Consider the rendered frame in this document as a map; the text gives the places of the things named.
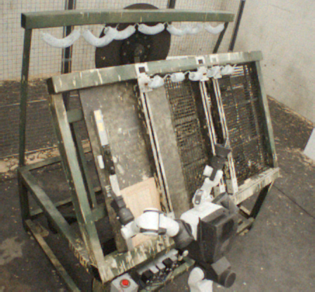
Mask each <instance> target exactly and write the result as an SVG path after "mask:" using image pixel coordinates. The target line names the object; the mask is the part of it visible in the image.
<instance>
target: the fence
mask: <svg viewBox="0 0 315 292"><path fill-rule="evenodd" d="M98 112H99V113H100V116H101V120H97V117H96V113H98ZM91 117H92V120H93V121H94V127H95V130H96V136H97V139H98V145H99V148H100V152H101V156H102V159H103V165H104V170H105V173H106V177H107V180H108V185H110V186H111V190H113V191H114V192H115V193H116V195H117V196H119V195H120V189H119V185H118V182H117V176H115V175H113V176H111V177H110V176H109V172H108V167H107V163H106V161H105V158H104V154H103V148H102V146H104V145H106V144H108V138H106V134H105V128H104V125H103V118H102V115H101V110H95V111H94V112H91ZM99 123H102V125H103V130H102V131H100V129H99V126H98V124H99ZM117 223H118V226H120V231H121V229H123V228H124V226H122V225H121V224H120V222H119V220H118V219H117ZM121 235H122V233H121ZM122 240H123V244H124V249H125V250H127V251H130V250H132V249H134V244H133V241H132V237H131V238H128V239H124V237H123V235H122Z"/></svg>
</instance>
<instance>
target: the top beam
mask: <svg viewBox="0 0 315 292"><path fill-rule="evenodd" d="M214 55H217V57H218V61H219V62H221V61H229V60H235V59H239V58H242V59H243V60H242V61H238V62H233V63H231V64H229V65H235V64H239V63H242V64H244V63H251V62H254V61H260V60H263V55H262V51H260V50H258V51H247V52H244V51H241V52H235V53H225V54H223V53H220V54H213V55H207V56H196V57H190V58H187V57H185V58H173V59H167V60H161V61H150V62H143V63H138V64H131V65H120V66H114V67H108V68H100V69H97V70H85V71H79V72H75V73H69V74H62V75H53V76H52V77H50V78H48V79H46V85H47V88H48V91H49V94H50V95H52V94H57V93H66V92H71V91H74V90H79V89H88V88H92V87H99V86H101V85H106V84H114V83H119V82H128V81H132V80H137V79H138V77H137V74H136V70H135V69H136V68H135V67H134V66H135V65H141V64H147V66H148V71H152V70H161V69H167V68H176V67H182V66H187V65H196V61H195V58H198V57H204V59H205V63H209V62H210V59H209V56H214ZM197 69H198V68H188V69H183V70H174V71H169V72H161V75H166V74H173V73H178V72H186V71H191V70H197ZM158 76H160V75H158Z"/></svg>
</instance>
